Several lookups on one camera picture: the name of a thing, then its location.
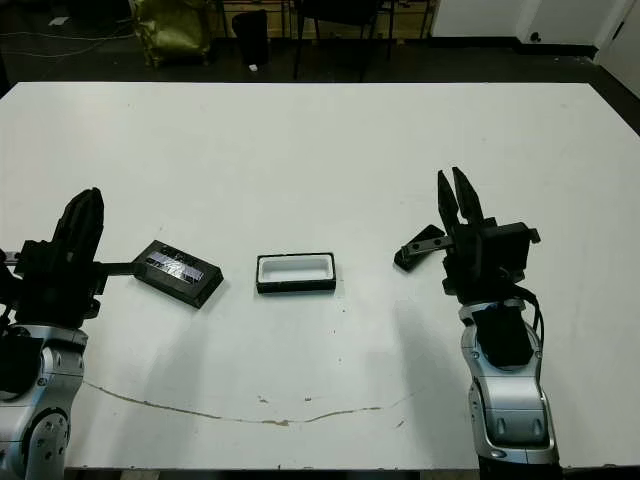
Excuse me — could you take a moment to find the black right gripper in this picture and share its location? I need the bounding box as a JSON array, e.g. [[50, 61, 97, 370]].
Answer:
[[402, 166, 526, 305]]

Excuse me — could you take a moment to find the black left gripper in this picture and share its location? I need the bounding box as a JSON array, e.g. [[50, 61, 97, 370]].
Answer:
[[0, 187, 147, 334]]

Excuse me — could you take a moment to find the black phone-like camera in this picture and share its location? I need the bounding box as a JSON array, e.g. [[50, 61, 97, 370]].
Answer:
[[393, 224, 447, 273]]

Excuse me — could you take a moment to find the black box lid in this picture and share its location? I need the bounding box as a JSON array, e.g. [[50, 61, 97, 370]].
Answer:
[[132, 239, 225, 311]]

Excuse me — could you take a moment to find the black box with white insert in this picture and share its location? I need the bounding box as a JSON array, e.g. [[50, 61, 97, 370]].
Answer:
[[255, 252, 335, 296]]

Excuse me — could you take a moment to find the yellow-green bag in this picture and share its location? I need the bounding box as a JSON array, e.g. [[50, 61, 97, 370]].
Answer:
[[132, 0, 215, 69]]

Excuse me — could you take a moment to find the white door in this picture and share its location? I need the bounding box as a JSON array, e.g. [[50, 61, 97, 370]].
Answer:
[[593, 0, 640, 99]]

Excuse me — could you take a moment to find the black chair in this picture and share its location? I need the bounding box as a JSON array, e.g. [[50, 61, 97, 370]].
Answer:
[[292, 0, 396, 82]]

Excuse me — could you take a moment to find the wooden shelf unit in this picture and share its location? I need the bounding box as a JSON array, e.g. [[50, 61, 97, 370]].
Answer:
[[214, 0, 444, 40]]

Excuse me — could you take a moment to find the black waste bin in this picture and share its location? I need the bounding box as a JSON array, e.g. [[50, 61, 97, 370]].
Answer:
[[232, 9, 271, 69]]

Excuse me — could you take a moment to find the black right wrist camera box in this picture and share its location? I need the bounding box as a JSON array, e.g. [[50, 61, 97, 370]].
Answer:
[[494, 222, 542, 284]]

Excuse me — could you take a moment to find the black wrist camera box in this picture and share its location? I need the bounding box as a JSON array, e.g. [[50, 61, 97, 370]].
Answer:
[[0, 249, 24, 321], [494, 222, 542, 284]]

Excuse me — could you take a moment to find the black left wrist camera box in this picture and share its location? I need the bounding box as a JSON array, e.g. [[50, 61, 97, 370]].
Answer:
[[0, 249, 24, 321]]

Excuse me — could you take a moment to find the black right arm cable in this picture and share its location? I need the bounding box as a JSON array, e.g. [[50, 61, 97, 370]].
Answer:
[[517, 284, 547, 351]]

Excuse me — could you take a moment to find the thin white floor cable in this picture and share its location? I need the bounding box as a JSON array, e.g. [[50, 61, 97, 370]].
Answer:
[[0, 22, 139, 60]]

